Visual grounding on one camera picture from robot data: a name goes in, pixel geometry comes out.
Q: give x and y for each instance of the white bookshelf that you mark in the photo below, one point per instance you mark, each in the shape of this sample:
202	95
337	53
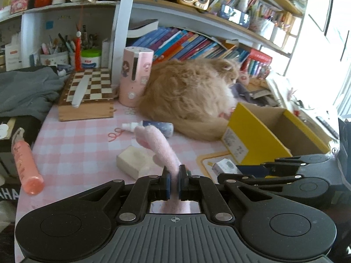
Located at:
122	19

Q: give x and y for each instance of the pink spray bottle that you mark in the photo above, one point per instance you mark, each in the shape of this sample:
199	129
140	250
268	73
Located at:
26	164

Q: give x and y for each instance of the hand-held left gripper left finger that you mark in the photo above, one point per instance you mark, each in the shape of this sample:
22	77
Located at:
166	186

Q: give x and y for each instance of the pink humidifier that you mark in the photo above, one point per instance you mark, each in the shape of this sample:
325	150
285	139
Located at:
134	87

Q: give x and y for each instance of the wooden chessboard box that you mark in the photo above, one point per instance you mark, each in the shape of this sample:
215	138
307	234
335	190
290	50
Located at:
98	82

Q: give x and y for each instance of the red tassel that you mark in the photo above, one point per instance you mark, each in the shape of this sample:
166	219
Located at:
78	52

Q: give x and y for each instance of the yellow cardboard box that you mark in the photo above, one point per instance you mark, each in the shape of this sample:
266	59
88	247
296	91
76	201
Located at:
246	131

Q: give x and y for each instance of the white rectangular block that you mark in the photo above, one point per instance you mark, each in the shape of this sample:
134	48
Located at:
131	160

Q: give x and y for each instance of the green lid jar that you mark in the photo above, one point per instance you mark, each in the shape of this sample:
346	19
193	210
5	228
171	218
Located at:
92	60

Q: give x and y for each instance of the grey cloth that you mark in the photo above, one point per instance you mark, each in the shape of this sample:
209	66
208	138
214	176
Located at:
24	87

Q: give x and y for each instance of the pink pig toy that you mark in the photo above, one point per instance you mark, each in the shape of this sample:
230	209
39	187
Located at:
243	77

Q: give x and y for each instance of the thick black white book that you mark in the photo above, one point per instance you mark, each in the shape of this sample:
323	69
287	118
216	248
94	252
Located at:
142	27

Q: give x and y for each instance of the pink fuzzy sock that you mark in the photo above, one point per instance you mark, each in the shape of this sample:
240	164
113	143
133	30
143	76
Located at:
161	148

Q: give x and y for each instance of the red book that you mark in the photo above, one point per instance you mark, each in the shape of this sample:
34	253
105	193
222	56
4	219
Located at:
260	54

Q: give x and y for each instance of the white plastic stick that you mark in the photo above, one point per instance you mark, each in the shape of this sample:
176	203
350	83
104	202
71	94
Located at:
81	90

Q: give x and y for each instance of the pink checkered desktop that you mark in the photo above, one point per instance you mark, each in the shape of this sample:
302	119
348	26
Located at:
82	137

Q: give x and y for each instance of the small white box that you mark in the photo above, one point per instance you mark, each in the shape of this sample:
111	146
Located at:
223	165

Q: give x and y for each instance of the row of colourful books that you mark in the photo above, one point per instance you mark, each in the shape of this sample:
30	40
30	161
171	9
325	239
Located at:
178	41

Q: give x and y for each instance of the orange fluffy cat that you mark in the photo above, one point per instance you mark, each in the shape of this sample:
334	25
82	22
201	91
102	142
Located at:
186	96

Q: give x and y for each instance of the pile of papers and books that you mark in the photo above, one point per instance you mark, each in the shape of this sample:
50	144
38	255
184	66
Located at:
282	93

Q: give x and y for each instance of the cup of pens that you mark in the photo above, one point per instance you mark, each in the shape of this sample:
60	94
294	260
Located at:
53	59

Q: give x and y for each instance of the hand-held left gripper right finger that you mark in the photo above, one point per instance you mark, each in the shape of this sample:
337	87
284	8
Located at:
182	186

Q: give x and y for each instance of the small dark blue bottle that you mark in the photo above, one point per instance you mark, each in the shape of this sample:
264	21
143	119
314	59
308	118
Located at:
167	128

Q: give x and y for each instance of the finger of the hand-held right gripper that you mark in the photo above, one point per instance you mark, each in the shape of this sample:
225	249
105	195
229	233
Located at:
274	180
285	163

